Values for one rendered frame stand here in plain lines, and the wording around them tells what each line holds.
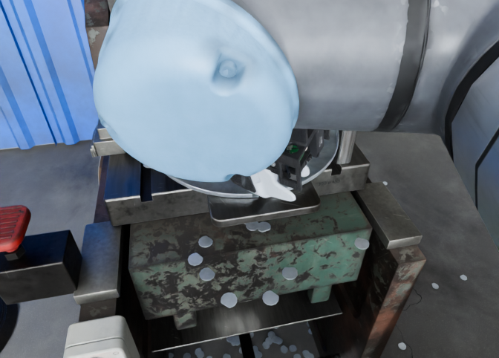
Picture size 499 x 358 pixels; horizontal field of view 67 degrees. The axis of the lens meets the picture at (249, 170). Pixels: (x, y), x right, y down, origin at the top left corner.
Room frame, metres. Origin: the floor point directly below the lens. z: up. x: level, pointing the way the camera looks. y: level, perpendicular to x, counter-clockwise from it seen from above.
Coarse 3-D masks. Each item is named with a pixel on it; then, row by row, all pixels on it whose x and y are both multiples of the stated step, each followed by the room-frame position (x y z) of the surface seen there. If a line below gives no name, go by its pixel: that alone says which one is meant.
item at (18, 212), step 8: (0, 208) 0.35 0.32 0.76; (8, 208) 0.35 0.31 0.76; (16, 208) 0.35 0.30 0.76; (24, 208) 0.35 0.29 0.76; (0, 216) 0.33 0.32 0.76; (8, 216) 0.33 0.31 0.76; (16, 216) 0.33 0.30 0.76; (24, 216) 0.33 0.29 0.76; (0, 224) 0.32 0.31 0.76; (8, 224) 0.32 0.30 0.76; (16, 224) 0.32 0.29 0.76; (24, 224) 0.32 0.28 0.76; (0, 232) 0.30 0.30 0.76; (8, 232) 0.31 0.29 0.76; (16, 232) 0.31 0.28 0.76; (24, 232) 0.31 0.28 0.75; (0, 240) 0.29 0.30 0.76; (8, 240) 0.29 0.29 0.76; (16, 240) 0.30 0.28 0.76; (0, 248) 0.29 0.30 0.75; (8, 248) 0.29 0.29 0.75; (16, 248) 0.32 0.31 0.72
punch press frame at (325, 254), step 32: (160, 224) 0.43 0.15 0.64; (192, 224) 0.43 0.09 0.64; (288, 224) 0.43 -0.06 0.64; (320, 224) 0.43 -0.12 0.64; (352, 224) 0.43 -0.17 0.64; (160, 256) 0.36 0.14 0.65; (224, 256) 0.37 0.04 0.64; (256, 256) 0.38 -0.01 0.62; (288, 256) 0.39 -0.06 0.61; (320, 256) 0.40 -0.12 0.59; (352, 256) 0.41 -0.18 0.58; (160, 288) 0.35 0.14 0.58; (192, 288) 0.36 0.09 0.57; (224, 288) 0.37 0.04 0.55; (256, 288) 0.38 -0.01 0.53; (288, 288) 0.39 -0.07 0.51; (320, 288) 0.41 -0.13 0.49; (192, 320) 0.36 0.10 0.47
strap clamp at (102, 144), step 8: (96, 128) 0.58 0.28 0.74; (104, 128) 0.55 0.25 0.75; (96, 136) 0.55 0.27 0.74; (104, 136) 0.55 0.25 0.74; (96, 144) 0.53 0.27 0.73; (104, 144) 0.54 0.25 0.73; (112, 144) 0.54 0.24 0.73; (96, 152) 0.54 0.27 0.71; (104, 152) 0.54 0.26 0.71; (112, 152) 0.54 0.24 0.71; (120, 152) 0.54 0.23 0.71
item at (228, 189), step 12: (336, 132) 0.48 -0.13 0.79; (324, 144) 0.45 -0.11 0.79; (336, 144) 0.45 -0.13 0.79; (324, 156) 0.43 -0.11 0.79; (312, 168) 0.40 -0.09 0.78; (324, 168) 0.40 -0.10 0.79; (180, 180) 0.37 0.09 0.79; (192, 180) 0.38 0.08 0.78; (228, 180) 0.38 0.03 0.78; (204, 192) 0.35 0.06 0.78; (216, 192) 0.35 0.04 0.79; (228, 192) 0.35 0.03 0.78; (240, 192) 0.35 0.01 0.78
